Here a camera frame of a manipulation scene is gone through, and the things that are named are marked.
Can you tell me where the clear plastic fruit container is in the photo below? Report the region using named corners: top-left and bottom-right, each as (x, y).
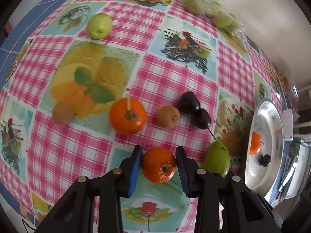
top-left (274, 68), bottom-right (299, 110)

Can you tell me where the plastic bag of green apples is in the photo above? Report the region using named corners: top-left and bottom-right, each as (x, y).
top-left (183, 0), bottom-right (245, 33)

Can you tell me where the pink checkered printed tablecloth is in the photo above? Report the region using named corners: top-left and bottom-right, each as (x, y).
top-left (0, 0), bottom-right (299, 233)

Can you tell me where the green apple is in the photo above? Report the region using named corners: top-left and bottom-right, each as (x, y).
top-left (87, 13), bottom-right (113, 39)

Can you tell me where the green pear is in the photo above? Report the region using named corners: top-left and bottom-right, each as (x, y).
top-left (203, 129), bottom-right (231, 179)

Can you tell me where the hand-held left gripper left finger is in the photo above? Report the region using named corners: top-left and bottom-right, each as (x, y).
top-left (36, 145), bottom-right (143, 233)

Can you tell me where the orange mandarin with stick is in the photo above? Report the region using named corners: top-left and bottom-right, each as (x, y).
top-left (109, 94), bottom-right (147, 135)

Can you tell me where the dark purple plum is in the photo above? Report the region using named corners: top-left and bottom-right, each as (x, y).
top-left (194, 108), bottom-right (212, 130)
top-left (260, 154), bottom-right (272, 167)
top-left (176, 91), bottom-right (201, 114)

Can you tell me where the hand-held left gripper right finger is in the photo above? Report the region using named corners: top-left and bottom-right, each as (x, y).
top-left (175, 146), bottom-right (283, 233)

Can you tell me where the round metal plate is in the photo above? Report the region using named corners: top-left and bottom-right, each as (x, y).
top-left (244, 98), bottom-right (285, 199)

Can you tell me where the white plastic box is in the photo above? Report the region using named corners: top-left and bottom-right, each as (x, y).
top-left (282, 109), bottom-right (295, 142)

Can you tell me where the brown kiwi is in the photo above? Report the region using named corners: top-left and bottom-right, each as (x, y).
top-left (156, 105), bottom-right (181, 129)
top-left (52, 102), bottom-right (74, 126)

